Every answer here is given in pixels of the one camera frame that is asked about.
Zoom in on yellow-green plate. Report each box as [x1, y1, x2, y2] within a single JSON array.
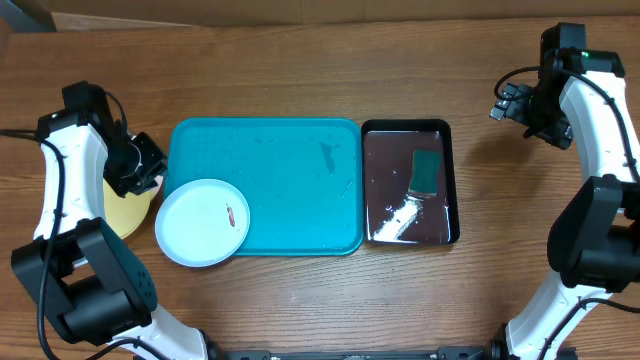
[[103, 180, 152, 239]]

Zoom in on light blue plate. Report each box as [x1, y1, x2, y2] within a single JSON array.
[[155, 179, 250, 267]]

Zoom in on green sponge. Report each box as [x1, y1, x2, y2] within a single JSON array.
[[409, 149, 441, 196]]

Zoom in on white plate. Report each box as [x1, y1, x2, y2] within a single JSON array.
[[149, 175, 164, 200]]

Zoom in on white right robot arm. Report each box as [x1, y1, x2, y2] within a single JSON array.
[[483, 45, 639, 360]]

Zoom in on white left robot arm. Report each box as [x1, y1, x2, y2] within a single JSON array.
[[11, 110, 223, 359]]

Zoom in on blue plastic tray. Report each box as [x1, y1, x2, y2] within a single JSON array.
[[164, 118, 364, 256]]

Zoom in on black water tray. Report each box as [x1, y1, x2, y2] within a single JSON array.
[[361, 119, 460, 246]]

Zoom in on cardboard backdrop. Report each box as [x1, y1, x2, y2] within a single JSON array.
[[0, 0, 640, 34]]

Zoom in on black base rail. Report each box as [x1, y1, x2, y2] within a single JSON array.
[[205, 346, 516, 360]]

